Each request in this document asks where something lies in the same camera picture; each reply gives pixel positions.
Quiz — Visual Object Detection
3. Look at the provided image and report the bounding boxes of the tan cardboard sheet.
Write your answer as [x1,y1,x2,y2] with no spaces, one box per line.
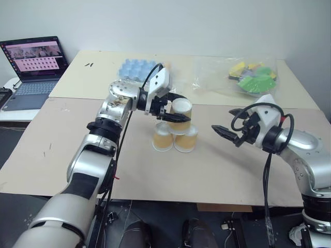
[0,97,331,208]

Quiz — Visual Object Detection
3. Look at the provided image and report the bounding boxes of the cream board sheet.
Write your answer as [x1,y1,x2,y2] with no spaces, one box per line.
[48,50,327,110]

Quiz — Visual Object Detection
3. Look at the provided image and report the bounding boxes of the clear plastic bag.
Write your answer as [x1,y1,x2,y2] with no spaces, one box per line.
[191,56,280,99]

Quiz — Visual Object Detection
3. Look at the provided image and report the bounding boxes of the green toy pieces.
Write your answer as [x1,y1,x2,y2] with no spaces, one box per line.
[237,66,277,95]

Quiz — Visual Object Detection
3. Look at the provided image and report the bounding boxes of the yellow toy piece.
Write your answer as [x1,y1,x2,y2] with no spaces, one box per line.
[229,61,249,78]

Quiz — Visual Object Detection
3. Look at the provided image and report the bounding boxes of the stack of blue cups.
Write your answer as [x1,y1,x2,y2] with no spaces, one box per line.
[117,58,159,84]

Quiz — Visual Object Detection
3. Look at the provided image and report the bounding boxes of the crumpled white paper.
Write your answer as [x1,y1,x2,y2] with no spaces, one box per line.
[288,224,308,246]

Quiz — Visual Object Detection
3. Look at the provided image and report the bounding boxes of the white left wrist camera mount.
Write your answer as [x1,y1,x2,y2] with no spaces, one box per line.
[144,67,172,116]

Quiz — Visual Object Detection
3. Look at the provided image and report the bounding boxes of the dark rounded shape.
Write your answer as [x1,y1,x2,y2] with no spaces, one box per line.
[123,220,154,248]
[182,218,218,248]

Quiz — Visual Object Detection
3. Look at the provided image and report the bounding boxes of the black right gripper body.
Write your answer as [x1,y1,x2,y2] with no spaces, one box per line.
[240,111,262,147]

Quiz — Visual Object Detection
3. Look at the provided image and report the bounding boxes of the tan paper cup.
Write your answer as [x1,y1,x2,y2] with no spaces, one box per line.
[152,122,174,152]
[173,126,200,154]
[167,98,193,136]

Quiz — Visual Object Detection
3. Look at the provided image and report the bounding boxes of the brown cardboard piece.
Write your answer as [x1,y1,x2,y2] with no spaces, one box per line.
[195,203,253,213]

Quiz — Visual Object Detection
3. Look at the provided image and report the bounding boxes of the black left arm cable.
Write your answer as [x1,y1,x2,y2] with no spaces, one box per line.
[93,63,166,248]

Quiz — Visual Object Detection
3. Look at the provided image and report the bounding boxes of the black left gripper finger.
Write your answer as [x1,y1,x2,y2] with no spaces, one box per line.
[167,92,190,104]
[164,112,192,123]

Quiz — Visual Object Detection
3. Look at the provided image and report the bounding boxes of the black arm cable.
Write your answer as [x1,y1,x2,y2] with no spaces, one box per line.
[231,102,296,248]
[93,63,166,248]

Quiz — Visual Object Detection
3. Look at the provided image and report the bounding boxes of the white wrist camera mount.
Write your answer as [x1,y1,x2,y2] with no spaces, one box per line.
[144,67,172,116]
[254,94,285,148]

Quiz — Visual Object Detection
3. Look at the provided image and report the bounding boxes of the black device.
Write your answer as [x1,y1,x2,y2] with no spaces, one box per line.
[0,87,13,112]

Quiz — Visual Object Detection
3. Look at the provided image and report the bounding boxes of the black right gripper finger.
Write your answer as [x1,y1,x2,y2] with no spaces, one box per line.
[211,125,246,148]
[228,108,249,120]

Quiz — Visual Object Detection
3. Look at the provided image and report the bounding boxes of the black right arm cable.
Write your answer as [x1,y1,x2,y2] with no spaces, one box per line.
[231,102,296,248]

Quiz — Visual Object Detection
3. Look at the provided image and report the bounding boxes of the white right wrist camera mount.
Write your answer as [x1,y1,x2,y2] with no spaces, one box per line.
[254,94,285,148]

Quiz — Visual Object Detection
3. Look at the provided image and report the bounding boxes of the grey open laptop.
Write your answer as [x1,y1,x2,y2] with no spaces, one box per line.
[0,36,70,112]

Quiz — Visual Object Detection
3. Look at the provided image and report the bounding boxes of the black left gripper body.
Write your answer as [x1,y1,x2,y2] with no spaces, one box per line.
[149,92,172,121]

